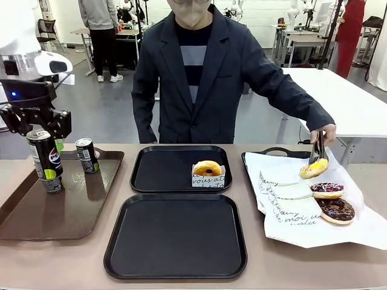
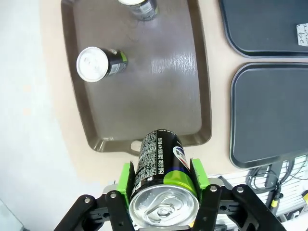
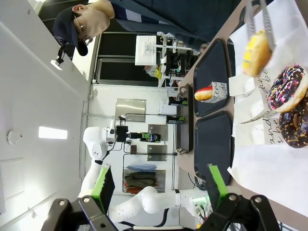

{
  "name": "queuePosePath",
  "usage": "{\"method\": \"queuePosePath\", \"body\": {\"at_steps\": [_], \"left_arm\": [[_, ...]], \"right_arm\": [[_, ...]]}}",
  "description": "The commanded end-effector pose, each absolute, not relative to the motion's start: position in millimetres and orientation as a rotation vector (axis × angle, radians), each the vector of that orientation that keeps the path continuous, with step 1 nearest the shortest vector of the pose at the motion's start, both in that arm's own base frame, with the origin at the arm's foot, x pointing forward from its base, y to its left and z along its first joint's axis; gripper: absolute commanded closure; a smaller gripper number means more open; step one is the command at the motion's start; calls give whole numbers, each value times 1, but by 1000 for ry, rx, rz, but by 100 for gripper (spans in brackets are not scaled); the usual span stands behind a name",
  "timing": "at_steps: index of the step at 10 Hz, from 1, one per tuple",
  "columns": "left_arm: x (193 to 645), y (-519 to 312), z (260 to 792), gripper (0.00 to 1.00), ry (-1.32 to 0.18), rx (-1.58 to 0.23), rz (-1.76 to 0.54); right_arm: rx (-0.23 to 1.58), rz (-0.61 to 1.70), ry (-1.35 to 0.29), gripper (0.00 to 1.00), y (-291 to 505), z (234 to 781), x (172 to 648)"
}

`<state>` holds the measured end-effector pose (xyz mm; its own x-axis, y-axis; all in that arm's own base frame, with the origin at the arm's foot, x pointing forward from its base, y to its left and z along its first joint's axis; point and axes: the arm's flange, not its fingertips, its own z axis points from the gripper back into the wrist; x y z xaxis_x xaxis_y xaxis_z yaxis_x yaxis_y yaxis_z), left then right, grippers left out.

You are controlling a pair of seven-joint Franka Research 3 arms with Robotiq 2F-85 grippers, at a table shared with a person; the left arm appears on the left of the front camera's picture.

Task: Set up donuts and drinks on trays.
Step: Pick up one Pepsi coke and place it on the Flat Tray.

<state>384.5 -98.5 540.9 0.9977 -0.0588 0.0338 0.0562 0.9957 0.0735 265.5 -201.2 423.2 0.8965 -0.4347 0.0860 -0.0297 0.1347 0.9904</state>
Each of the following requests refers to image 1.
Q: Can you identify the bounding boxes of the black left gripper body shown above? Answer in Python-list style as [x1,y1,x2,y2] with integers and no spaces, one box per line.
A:
[0,97,59,125]

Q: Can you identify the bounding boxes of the tall black Pepsi can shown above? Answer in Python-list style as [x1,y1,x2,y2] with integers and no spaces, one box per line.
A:
[26,129,65,194]

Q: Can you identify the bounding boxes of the black tongs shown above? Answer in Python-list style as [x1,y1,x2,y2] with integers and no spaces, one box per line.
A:
[308,130,329,166]

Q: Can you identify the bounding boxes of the yellow frosted donut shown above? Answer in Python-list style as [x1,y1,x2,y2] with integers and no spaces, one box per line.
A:
[299,158,330,179]

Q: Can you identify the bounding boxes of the person's left forearm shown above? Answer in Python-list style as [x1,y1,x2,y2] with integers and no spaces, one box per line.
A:
[281,77,336,134]

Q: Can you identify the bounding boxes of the person's right forearm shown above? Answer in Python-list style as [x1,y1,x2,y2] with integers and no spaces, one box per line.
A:
[134,113,160,144]

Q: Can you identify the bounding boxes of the person's left hand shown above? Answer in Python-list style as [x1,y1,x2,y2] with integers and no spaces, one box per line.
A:
[311,123,337,146]

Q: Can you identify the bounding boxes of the short black Pepsi can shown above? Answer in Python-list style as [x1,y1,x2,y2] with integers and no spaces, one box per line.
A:
[74,138,98,175]

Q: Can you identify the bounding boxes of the black mesh office chair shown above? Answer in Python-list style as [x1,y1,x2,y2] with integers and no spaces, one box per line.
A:
[36,18,66,56]

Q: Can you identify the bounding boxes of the brown plastic tray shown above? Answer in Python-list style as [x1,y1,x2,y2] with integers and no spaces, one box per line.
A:
[0,150,126,242]

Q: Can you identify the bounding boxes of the person in grey hoodie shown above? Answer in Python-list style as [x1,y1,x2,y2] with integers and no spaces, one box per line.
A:
[77,0,125,83]

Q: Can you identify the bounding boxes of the wooden desk with white legs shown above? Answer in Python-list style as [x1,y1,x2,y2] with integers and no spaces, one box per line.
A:
[70,27,142,77]

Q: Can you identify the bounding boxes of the black rectangular tray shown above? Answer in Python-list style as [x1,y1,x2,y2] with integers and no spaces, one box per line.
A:
[129,145,233,194]
[103,193,249,280]

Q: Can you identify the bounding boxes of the plain glazed donut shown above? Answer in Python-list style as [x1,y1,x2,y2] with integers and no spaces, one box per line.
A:
[193,160,223,178]

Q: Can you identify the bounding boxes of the white printed paper donut box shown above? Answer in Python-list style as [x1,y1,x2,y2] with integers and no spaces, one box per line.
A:
[191,164,226,189]

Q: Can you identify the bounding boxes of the person's dark jacket torso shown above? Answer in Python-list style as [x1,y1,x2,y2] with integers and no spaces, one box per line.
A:
[131,3,291,144]

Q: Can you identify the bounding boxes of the beige face mask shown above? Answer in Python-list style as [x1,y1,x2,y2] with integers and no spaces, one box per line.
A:
[173,0,212,31]

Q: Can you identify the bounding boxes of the flat folded printed paper box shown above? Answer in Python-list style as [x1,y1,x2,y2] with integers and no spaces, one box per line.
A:
[259,183,314,202]
[258,170,304,187]
[265,198,323,226]

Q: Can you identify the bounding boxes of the white paper tray liner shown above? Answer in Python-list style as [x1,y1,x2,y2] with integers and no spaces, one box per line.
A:
[244,147,387,250]

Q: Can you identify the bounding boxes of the white lab workbench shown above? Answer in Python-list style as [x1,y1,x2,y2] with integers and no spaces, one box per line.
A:
[273,23,340,69]

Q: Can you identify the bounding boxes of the purple frosted sprinkle donut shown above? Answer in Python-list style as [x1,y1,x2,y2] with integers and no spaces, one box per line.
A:
[310,182,345,199]

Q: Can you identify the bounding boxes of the large white table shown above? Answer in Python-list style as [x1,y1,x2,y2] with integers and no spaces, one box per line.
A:
[279,67,387,166]

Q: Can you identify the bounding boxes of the chocolate sprinkle donut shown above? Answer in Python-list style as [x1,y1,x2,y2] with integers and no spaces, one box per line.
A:
[315,197,356,226]

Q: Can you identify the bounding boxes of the person in red apron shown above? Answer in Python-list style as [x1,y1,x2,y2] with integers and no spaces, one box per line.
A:
[334,0,367,80]

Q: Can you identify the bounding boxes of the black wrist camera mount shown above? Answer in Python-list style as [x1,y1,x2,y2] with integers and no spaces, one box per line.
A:
[0,79,57,106]

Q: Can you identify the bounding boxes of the black tray with handles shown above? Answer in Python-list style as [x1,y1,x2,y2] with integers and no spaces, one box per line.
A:
[241,147,330,223]

